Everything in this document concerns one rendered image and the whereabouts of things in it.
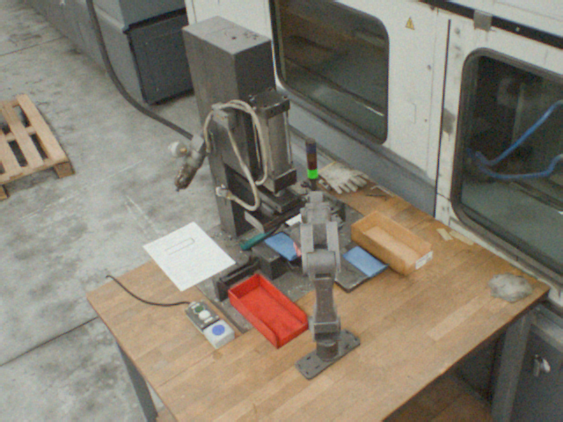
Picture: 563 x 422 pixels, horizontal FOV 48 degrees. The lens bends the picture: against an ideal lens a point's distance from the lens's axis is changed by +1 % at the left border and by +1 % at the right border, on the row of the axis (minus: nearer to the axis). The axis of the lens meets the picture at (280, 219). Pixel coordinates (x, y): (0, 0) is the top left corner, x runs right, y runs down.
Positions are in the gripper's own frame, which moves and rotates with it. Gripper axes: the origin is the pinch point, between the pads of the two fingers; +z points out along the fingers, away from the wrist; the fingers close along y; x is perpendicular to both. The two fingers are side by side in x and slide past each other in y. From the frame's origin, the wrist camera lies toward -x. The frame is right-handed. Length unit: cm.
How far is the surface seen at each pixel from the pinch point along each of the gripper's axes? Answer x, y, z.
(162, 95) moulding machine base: -107, 229, 217
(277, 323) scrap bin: 16.5, -14.7, 6.6
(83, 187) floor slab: -12, 168, 206
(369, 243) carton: -25.4, -7.4, 1.4
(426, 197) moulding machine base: -63, 0, 6
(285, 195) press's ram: -1.3, 15.7, -10.6
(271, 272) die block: 6.7, 1.4, 10.6
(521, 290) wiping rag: -45, -47, -19
